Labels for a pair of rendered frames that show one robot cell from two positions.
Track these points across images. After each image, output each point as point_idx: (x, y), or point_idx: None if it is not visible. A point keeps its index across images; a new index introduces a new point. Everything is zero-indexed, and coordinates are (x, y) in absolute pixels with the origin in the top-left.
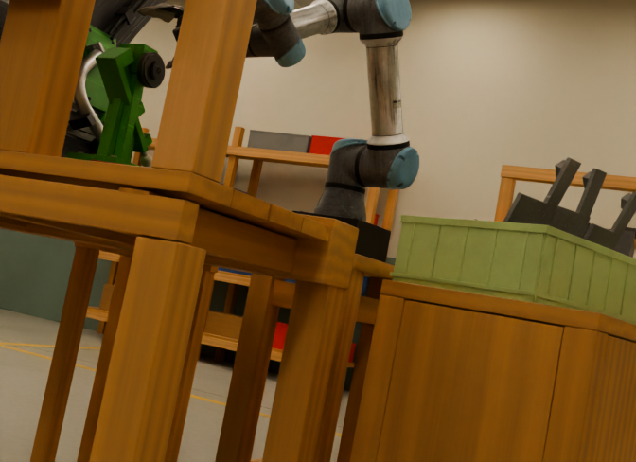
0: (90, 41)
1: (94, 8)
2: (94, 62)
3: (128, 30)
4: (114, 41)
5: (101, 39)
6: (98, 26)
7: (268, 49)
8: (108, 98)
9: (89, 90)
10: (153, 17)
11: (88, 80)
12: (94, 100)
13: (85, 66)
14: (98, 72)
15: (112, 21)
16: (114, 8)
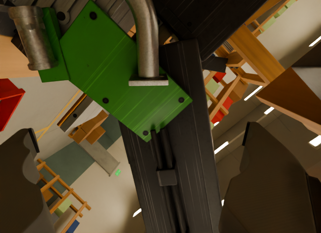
0: (168, 89)
1: (197, 130)
2: (144, 45)
3: (145, 171)
4: (146, 136)
5: (159, 114)
6: (174, 126)
7: None
8: (77, 63)
9: (105, 27)
10: (247, 145)
11: (120, 37)
12: (85, 25)
13: (148, 15)
14: (122, 73)
15: (170, 148)
16: (182, 164)
